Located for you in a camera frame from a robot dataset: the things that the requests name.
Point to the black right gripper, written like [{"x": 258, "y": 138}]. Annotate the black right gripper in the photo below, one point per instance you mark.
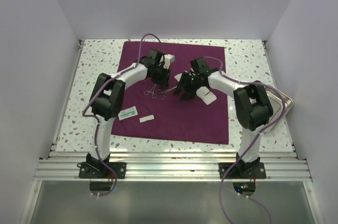
[{"x": 183, "y": 85}]

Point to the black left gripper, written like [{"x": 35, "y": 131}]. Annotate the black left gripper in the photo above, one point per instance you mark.
[{"x": 163, "y": 81}]

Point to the steel forceps clamp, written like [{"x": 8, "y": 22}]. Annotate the steel forceps clamp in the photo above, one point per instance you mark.
[
  {"x": 163, "y": 93},
  {"x": 151, "y": 92}
]

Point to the steel instrument tray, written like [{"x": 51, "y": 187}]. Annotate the steel instrument tray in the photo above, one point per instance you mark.
[{"x": 281, "y": 104}]

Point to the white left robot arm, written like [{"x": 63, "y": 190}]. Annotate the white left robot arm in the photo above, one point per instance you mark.
[{"x": 107, "y": 98}]

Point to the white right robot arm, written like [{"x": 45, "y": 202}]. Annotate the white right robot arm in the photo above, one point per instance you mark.
[{"x": 252, "y": 105}]

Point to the white gauze pad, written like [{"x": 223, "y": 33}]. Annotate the white gauze pad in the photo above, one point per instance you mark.
[
  {"x": 178, "y": 77},
  {"x": 209, "y": 98},
  {"x": 201, "y": 92}
]

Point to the purple cloth mat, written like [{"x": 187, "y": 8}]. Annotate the purple cloth mat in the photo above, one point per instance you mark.
[{"x": 174, "y": 119}]

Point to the small white bandage strip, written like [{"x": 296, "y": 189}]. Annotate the small white bandage strip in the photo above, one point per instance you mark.
[{"x": 146, "y": 118}]

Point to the white green suture packet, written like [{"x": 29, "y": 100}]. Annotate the white green suture packet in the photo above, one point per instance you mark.
[{"x": 127, "y": 113}]

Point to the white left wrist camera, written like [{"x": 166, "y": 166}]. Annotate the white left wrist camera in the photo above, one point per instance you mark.
[{"x": 168, "y": 60}]

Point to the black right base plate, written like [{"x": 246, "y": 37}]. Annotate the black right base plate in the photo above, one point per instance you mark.
[{"x": 256, "y": 172}]

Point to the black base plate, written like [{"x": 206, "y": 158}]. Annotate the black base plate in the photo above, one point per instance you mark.
[
  {"x": 256, "y": 172},
  {"x": 88, "y": 172}
]

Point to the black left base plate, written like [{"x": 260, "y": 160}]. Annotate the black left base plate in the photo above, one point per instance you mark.
[{"x": 88, "y": 172}]

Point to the aluminium rail frame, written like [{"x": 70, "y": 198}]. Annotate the aluminium rail frame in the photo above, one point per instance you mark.
[{"x": 166, "y": 181}]

